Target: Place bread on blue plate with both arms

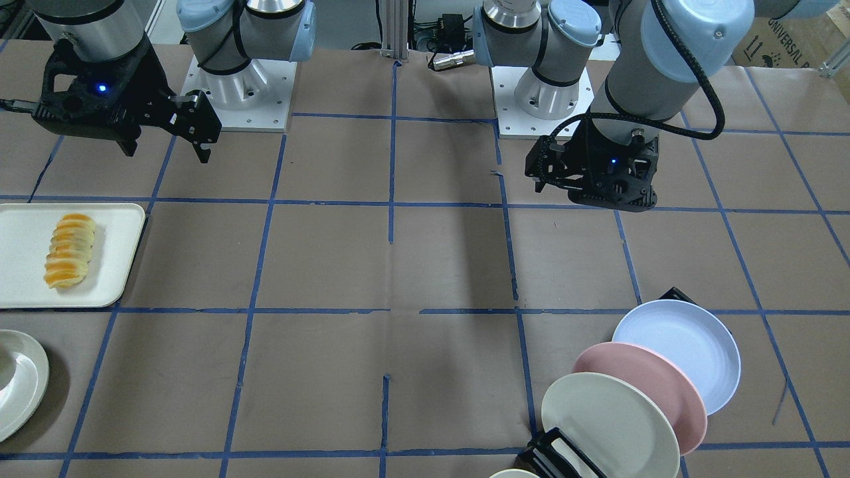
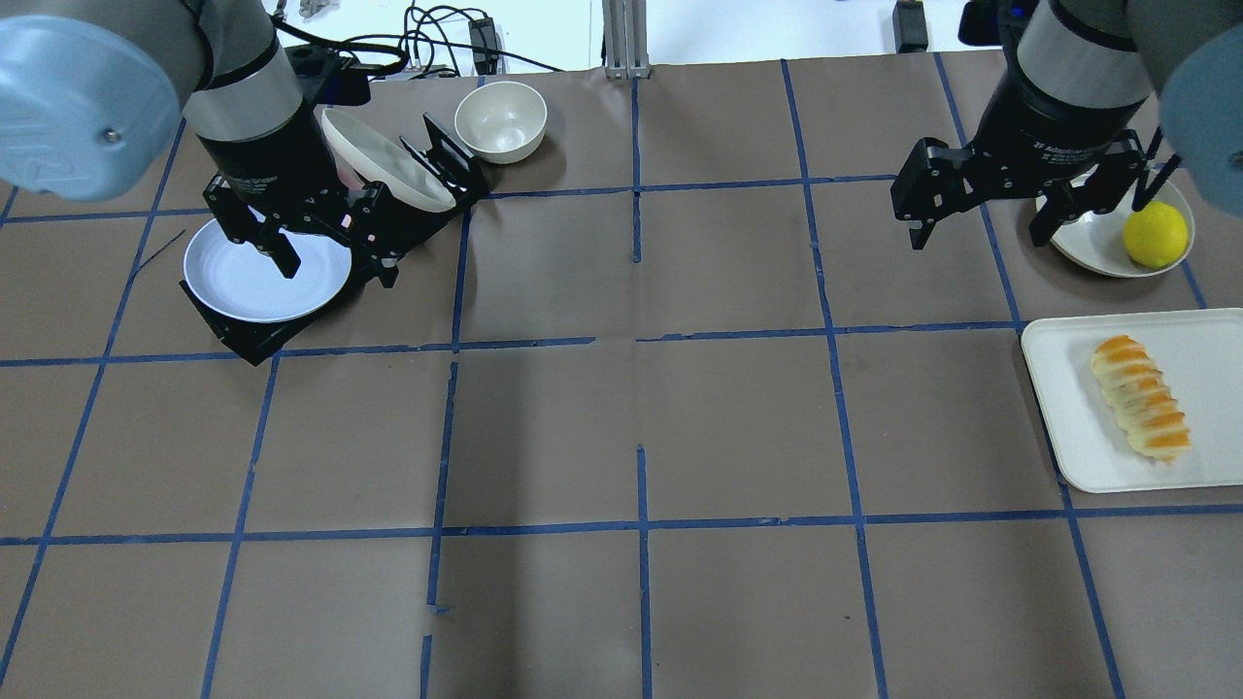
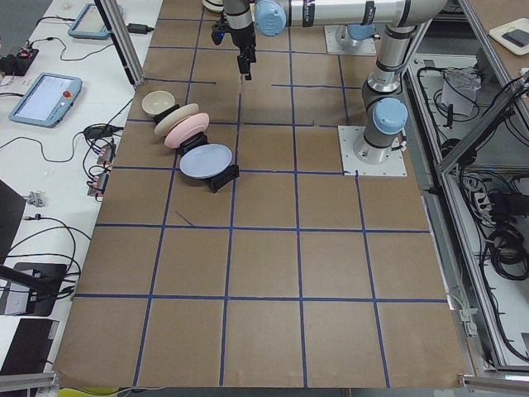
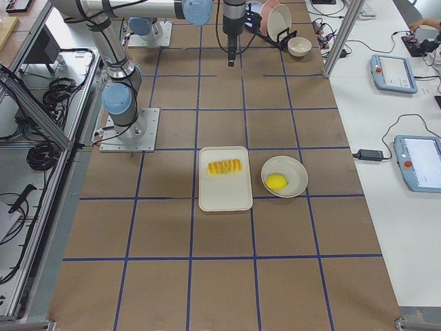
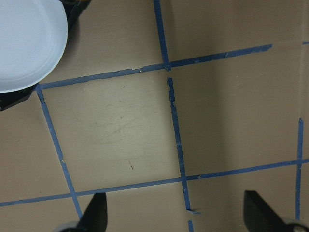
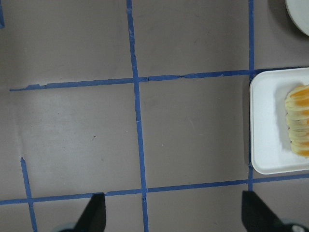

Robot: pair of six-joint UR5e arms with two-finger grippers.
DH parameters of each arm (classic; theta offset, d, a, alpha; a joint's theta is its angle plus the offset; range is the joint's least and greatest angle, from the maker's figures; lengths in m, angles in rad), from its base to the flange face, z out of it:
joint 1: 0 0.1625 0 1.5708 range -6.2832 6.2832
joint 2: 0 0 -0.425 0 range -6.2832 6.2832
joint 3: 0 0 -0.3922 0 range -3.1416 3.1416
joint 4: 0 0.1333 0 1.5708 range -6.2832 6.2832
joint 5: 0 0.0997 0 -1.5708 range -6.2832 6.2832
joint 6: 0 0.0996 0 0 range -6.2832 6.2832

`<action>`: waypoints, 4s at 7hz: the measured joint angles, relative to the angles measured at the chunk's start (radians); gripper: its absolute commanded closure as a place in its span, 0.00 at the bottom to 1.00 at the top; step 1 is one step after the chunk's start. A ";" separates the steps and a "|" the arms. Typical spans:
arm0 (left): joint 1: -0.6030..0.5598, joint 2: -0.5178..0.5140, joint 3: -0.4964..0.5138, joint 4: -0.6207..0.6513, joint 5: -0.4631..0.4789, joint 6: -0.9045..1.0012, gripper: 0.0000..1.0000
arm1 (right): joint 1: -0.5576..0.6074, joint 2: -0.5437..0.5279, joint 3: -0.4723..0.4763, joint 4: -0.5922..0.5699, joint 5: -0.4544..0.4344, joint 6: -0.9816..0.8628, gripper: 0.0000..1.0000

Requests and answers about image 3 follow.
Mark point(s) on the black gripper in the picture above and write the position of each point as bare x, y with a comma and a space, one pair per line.
242, 38

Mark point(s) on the blue plate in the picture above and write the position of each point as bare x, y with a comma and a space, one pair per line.
206, 161

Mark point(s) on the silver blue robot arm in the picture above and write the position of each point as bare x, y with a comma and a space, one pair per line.
387, 116

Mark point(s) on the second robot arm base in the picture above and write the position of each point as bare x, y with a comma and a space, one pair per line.
349, 36

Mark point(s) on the cream plate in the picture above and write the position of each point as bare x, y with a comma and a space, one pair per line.
163, 127

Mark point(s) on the pink plate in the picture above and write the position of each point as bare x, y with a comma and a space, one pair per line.
186, 129

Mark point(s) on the cream bowl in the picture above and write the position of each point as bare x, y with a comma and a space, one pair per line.
156, 102

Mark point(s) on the black power adapter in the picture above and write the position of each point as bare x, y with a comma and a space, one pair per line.
138, 28

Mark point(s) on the black dish rack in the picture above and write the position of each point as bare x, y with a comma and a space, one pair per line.
216, 182

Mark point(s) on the far blue teach pendant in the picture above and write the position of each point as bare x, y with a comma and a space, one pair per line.
89, 24

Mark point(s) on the blue teach pendant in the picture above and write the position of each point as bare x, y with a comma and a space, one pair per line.
89, 24
47, 100

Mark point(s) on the near blue teach pendant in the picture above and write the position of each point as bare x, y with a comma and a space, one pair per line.
47, 100

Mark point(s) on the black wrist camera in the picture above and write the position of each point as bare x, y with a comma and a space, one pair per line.
218, 31

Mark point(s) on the aluminium frame post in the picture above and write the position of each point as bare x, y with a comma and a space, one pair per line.
114, 22

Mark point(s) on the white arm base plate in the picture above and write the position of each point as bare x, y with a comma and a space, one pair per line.
360, 159

